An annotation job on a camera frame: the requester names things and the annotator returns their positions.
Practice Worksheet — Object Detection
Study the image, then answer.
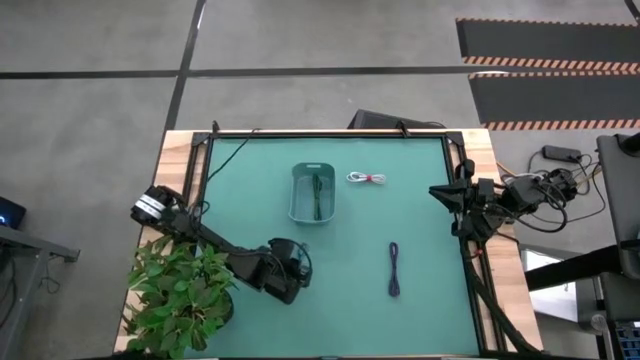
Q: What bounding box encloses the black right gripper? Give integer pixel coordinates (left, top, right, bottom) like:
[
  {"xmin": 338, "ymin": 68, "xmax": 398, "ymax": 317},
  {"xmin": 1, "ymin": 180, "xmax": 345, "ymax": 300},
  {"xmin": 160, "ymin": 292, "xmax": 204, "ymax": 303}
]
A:
[{"xmin": 428, "ymin": 177, "xmax": 501, "ymax": 214}]

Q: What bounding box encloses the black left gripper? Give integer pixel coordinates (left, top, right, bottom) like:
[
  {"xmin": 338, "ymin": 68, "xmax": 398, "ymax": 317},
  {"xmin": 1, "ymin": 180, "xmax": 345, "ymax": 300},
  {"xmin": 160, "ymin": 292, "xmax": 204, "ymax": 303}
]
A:
[{"xmin": 259, "ymin": 238, "xmax": 314, "ymax": 305}]

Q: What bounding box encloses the green braided cable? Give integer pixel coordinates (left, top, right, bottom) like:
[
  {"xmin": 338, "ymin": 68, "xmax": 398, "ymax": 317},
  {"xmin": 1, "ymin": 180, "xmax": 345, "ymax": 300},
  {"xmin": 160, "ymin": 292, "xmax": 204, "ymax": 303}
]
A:
[{"xmin": 310, "ymin": 172, "xmax": 325, "ymax": 221}]

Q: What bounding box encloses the white cable with red tie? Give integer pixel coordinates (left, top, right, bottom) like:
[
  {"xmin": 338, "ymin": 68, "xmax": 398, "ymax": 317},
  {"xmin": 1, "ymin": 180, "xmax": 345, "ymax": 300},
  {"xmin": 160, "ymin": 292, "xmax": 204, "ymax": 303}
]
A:
[{"xmin": 345, "ymin": 171, "xmax": 388, "ymax": 186}]

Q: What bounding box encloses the dark blue braided cable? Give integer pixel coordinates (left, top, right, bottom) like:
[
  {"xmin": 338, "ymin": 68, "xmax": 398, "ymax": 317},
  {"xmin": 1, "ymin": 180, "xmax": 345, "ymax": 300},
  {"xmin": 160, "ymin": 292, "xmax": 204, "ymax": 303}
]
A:
[{"xmin": 388, "ymin": 241, "xmax": 402, "ymax": 298}]

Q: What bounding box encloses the green table mat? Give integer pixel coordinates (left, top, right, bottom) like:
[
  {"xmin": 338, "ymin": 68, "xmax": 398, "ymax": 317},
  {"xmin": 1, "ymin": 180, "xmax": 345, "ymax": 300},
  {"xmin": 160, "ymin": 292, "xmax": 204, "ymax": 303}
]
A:
[{"xmin": 199, "ymin": 137, "xmax": 481, "ymax": 357}]

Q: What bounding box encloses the teal plastic bin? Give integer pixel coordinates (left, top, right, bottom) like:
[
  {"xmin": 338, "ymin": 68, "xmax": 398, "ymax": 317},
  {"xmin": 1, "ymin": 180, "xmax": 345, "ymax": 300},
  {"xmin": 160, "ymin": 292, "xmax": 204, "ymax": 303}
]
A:
[{"xmin": 288, "ymin": 161, "xmax": 337, "ymax": 225}]

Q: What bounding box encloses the black box behind table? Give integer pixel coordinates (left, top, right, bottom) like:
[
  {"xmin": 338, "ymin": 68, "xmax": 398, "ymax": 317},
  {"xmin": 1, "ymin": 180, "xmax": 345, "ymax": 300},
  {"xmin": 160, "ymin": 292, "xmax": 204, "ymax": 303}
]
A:
[{"xmin": 348, "ymin": 108, "xmax": 446, "ymax": 130}]

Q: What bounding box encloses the green potted plant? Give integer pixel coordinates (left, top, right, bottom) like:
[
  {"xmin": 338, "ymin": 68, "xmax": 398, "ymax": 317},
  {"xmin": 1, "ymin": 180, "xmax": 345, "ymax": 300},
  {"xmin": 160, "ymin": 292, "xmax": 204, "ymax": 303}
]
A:
[{"xmin": 122, "ymin": 234, "xmax": 239, "ymax": 360}]

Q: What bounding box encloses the black power adapter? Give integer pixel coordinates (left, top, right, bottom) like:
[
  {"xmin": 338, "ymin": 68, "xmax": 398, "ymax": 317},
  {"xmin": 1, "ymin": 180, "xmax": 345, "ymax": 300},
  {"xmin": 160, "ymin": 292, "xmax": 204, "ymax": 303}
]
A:
[{"xmin": 542, "ymin": 144, "xmax": 584, "ymax": 162}]

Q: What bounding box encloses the black floor mat striped edge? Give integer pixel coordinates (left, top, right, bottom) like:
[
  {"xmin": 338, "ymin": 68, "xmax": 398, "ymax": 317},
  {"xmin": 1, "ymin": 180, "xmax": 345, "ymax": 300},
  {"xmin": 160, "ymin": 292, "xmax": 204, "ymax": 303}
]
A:
[
  {"xmin": 455, "ymin": 18, "xmax": 640, "ymax": 74},
  {"xmin": 468, "ymin": 71, "xmax": 640, "ymax": 131}
]

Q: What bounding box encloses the grey desk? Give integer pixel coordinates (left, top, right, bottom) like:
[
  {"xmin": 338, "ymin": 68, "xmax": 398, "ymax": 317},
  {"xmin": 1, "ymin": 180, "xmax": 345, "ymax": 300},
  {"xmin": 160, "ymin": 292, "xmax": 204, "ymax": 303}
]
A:
[{"xmin": 0, "ymin": 224, "xmax": 81, "ymax": 360}]

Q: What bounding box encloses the dark device with blue light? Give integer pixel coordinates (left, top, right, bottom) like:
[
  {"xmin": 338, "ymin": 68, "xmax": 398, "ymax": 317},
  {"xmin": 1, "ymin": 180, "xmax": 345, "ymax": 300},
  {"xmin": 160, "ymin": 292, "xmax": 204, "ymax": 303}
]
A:
[{"xmin": 0, "ymin": 196, "xmax": 27, "ymax": 230}]

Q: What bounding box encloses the black cable conduit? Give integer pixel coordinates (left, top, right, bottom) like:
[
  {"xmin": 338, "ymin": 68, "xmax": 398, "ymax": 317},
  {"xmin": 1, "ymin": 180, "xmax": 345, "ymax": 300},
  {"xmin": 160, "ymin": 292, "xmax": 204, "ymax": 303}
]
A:
[{"xmin": 459, "ymin": 234, "xmax": 544, "ymax": 357}]

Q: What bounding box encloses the thin black cable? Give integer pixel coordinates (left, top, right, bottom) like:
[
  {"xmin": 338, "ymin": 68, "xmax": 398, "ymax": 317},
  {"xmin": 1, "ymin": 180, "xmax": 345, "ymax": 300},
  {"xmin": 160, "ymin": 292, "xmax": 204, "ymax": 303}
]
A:
[{"xmin": 192, "ymin": 128, "xmax": 261, "ymax": 216}]

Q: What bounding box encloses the black table frame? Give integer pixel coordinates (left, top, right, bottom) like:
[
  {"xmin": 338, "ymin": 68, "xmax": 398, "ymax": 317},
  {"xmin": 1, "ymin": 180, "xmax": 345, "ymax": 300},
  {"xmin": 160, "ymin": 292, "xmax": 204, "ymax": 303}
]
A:
[{"xmin": 182, "ymin": 128, "xmax": 501, "ymax": 359}]

